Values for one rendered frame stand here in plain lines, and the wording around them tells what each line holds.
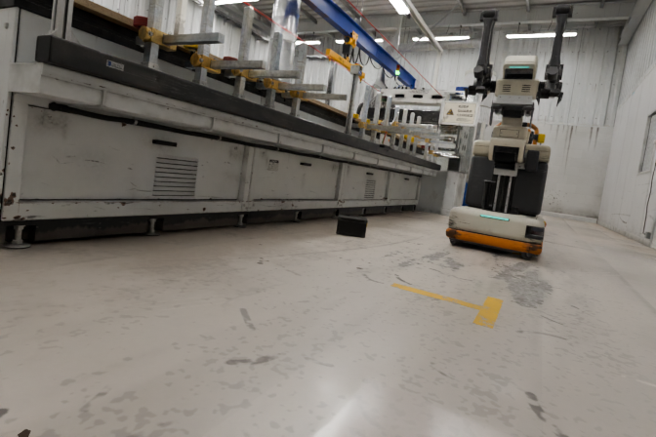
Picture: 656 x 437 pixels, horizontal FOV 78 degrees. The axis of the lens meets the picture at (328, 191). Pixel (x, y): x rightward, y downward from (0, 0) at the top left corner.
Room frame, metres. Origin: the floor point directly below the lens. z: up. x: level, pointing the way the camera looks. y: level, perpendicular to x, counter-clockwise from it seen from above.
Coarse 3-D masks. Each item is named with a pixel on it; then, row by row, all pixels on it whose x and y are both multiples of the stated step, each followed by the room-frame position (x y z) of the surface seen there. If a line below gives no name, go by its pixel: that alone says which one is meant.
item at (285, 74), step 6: (228, 72) 2.04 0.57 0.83; (252, 72) 1.98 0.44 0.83; (258, 72) 1.96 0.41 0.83; (264, 72) 1.94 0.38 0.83; (270, 72) 1.92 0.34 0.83; (276, 72) 1.91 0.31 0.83; (282, 72) 1.89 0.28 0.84; (288, 72) 1.88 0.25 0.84; (294, 72) 1.86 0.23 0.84; (300, 72) 1.88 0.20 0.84; (288, 78) 1.91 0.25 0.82; (294, 78) 1.89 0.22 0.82
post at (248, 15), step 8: (248, 8) 1.96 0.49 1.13; (248, 16) 1.95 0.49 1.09; (248, 24) 1.96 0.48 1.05; (248, 32) 1.96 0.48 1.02; (240, 40) 1.97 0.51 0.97; (248, 40) 1.97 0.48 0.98; (240, 48) 1.96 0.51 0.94; (248, 48) 1.98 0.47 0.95; (240, 56) 1.96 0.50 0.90; (248, 56) 1.98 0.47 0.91; (240, 80) 1.95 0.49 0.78; (240, 88) 1.96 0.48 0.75
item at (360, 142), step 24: (48, 48) 1.20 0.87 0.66; (72, 48) 1.25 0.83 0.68; (96, 72) 1.32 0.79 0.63; (120, 72) 1.39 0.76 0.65; (144, 72) 1.47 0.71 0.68; (168, 96) 1.60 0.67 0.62; (192, 96) 1.68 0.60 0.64; (216, 96) 1.79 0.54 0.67; (240, 96) 1.96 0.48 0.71; (264, 120) 2.11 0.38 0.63; (288, 120) 2.30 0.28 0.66; (360, 144) 3.21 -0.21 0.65; (432, 168) 5.33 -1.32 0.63
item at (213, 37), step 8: (216, 32) 1.42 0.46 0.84; (136, 40) 1.61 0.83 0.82; (168, 40) 1.53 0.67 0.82; (176, 40) 1.51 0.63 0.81; (184, 40) 1.49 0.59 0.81; (192, 40) 1.47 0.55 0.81; (200, 40) 1.45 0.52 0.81; (208, 40) 1.43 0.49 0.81; (216, 40) 1.42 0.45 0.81; (224, 40) 1.44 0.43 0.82
